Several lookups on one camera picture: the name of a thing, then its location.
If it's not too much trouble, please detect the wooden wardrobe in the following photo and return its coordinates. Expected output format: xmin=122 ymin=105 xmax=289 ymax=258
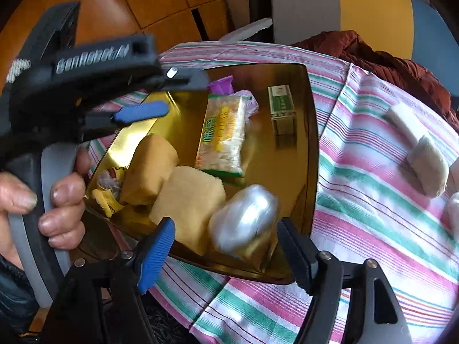
xmin=0 ymin=0 xmax=231 ymax=91

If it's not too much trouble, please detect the striped pink green bedsheet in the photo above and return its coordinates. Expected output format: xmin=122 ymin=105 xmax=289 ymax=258
xmin=86 ymin=41 xmax=459 ymax=344

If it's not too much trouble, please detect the white sponge block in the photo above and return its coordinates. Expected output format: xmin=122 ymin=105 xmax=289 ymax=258
xmin=385 ymin=104 xmax=431 ymax=144
xmin=445 ymin=191 xmax=459 ymax=230

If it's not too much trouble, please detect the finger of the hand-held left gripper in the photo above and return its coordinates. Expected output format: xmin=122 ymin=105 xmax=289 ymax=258
xmin=84 ymin=101 xmax=170 ymax=130
xmin=157 ymin=65 xmax=210 ymax=93

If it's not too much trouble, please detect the small white roll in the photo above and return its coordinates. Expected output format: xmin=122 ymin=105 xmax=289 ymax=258
xmin=409 ymin=135 xmax=450 ymax=198

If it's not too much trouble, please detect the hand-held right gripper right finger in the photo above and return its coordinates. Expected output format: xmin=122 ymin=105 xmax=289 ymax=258
xmin=277 ymin=218 xmax=413 ymax=344

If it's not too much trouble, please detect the grey yellow blue chair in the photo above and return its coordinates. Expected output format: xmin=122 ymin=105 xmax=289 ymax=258
xmin=219 ymin=0 xmax=459 ymax=94

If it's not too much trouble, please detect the person's left hand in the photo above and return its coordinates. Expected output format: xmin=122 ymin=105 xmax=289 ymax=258
xmin=0 ymin=148 xmax=92 ymax=262

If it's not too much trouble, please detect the dark red garment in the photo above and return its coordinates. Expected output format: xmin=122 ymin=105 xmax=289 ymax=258
xmin=292 ymin=30 xmax=459 ymax=133

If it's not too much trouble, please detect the clear plastic wrap bundle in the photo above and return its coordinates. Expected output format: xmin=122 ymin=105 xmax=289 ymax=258
xmin=208 ymin=184 xmax=280 ymax=259

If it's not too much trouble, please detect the purple plastic item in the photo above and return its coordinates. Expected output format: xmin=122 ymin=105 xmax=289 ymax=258
xmin=206 ymin=76 xmax=235 ymax=95

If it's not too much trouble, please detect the small green box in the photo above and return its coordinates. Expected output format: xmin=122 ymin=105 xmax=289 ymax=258
xmin=267 ymin=85 xmax=298 ymax=137

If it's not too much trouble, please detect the gold metal tin tray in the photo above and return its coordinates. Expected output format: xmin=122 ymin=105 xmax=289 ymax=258
xmin=77 ymin=62 xmax=320 ymax=285

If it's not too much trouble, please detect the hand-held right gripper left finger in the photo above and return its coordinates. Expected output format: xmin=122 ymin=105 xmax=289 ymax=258
xmin=43 ymin=218 xmax=176 ymax=344

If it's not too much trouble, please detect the yellow white wrapper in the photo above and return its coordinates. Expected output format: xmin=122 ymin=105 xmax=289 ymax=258
xmin=91 ymin=167 xmax=127 ymax=218

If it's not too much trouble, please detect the rice cracker snack packet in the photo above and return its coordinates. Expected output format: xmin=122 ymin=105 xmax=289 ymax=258
xmin=195 ymin=91 xmax=259 ymax=179

